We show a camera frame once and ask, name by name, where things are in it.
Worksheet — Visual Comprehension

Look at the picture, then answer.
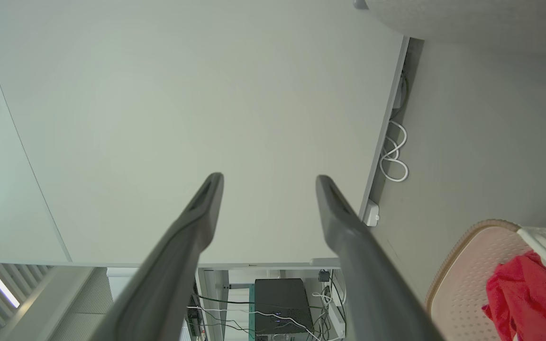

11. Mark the looped white cable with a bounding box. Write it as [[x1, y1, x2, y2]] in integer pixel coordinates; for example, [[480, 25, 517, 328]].
[[380, 121, 409, 183]]

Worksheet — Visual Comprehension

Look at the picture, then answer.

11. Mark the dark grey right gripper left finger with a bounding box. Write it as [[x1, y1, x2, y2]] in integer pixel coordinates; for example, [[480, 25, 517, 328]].
[[91, 173, 225, 341]]

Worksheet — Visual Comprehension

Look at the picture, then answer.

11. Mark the white wall socket box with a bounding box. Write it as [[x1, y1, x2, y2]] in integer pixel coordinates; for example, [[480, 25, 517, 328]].
[[363, 199, 380, 227]]

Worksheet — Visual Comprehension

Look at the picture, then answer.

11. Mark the black computer box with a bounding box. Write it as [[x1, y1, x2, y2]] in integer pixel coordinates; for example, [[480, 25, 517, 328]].
[[254, 278, 314, 336]]

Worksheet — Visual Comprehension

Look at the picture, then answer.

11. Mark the thin white cable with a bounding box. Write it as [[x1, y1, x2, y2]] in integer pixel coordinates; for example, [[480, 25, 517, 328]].
[[187, 305, 322, 341]]

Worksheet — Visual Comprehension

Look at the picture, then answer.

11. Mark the grey wall cable trunking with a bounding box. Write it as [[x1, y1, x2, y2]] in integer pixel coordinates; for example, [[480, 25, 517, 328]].
[[358, 37, 411, 218]]

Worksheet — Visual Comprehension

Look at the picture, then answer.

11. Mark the red and white garment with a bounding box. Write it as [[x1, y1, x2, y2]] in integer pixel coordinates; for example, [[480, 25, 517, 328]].
[[482, 251, 546, 341]]

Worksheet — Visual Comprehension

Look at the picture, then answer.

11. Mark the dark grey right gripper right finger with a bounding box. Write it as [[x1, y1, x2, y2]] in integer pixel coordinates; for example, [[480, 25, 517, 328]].
[[315, 175, 444, 341]]

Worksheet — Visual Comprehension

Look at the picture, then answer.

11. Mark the white perforated laundry basket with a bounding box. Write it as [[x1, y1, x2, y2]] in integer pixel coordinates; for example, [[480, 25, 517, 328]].
[[426, 219, 546, 341]]

